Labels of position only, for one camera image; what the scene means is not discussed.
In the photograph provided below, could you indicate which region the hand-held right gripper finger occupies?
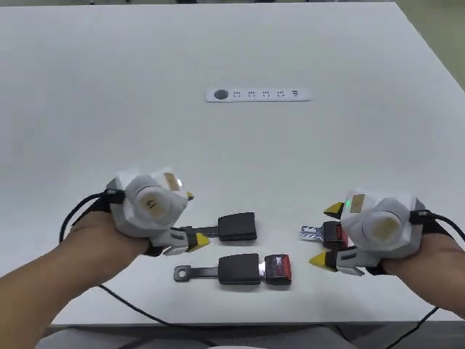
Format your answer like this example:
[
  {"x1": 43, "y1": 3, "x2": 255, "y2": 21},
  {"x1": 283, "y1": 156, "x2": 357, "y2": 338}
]
[
  {"x1": 322, "y1": 201, "x2": 346, "y2": 220},
  {"x1": 308, "y1": 246, "x2": 366, "y2": 278}
]

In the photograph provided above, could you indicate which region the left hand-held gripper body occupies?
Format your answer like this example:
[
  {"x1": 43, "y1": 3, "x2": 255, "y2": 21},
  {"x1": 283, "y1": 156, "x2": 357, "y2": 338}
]
[{"x1": 106, "y1": 167, "x2": 193, "y2": 241}]

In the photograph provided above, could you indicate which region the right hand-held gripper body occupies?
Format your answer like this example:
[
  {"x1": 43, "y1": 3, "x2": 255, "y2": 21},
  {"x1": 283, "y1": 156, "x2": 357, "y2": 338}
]
[{"x1": 339, "y1": 188, "x2": 426, "y2": 260}]

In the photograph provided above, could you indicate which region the black seat belt buckle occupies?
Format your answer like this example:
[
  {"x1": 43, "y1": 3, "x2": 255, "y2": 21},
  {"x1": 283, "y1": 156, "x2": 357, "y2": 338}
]
[
  {"x1": 173, "y1": 253, "x2": 263, "y2": 286},
  {"x1": 179, "y1": 212, "x2": 259, "y2": 243}
]

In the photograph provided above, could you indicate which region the person's right hand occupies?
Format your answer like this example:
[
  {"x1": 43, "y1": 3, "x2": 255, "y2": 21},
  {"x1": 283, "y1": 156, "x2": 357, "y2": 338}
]
[{"x1": 376, "y1": 209, "x2": 450, "y2": 278}]

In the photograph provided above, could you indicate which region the person's left hand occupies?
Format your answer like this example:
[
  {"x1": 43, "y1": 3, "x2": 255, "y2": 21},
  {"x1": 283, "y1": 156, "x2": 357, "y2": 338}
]
[{"x1": 69, "y1": 188, "x2": 155, "y2": 259}]

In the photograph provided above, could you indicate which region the white power strip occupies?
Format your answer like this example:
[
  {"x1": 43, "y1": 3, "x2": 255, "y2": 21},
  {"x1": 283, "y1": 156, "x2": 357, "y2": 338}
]
[{"x1": 203, "y1": 87, "x2": 315, "y2": 104}]

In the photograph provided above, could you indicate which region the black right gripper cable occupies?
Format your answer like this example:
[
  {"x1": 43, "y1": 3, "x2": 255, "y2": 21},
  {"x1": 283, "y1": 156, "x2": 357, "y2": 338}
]
[{"x1": 394, "y1": 209, "x2": 465, "y2": 349}]

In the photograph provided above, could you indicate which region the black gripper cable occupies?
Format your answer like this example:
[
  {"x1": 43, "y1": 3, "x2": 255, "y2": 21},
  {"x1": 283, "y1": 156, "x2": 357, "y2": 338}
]
[
  {"x1": 59, "y1": 191, "x2": 219, "y2": 348},
  {"x1": 394, "y1": 209, "x2": 465, "y2": 349}
]

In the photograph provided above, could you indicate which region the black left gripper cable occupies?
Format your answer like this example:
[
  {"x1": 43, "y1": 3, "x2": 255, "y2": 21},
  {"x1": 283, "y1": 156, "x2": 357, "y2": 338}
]
[{"x1": 59, "y1": 191, "x2": 219, "y2": 348}]

